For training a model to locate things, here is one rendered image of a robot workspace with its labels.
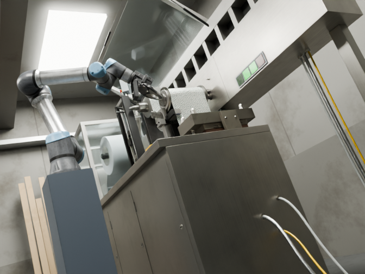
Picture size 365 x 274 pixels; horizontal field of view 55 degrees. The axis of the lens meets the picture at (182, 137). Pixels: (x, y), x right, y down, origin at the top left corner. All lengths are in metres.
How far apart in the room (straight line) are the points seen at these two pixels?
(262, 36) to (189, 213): 0.96
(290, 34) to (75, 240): 1.31
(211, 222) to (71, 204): 0.60
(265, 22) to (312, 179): 1.74
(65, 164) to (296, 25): 1.22
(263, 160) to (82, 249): 0.93
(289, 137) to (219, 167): 1.80
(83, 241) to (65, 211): 0.15
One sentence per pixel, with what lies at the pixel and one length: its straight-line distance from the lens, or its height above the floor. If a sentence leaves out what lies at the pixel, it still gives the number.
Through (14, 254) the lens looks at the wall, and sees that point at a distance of 4.93.
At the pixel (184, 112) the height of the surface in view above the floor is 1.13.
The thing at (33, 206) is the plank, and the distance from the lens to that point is 4.77.
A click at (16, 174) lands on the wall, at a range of 5.15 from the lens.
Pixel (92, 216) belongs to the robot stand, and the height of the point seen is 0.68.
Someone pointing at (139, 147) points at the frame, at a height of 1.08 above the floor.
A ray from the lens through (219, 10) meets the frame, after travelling 2.18.
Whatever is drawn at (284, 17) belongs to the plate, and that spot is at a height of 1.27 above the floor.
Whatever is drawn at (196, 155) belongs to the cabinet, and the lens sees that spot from 1.58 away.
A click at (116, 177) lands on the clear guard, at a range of 2.82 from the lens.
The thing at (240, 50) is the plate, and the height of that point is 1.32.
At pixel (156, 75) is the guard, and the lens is 2.75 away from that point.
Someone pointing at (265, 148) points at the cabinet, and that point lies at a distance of 1.83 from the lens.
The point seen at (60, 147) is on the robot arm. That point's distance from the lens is 1.73.
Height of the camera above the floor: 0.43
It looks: 17 degrees up
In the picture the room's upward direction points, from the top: 18 degrees counter-clockwise
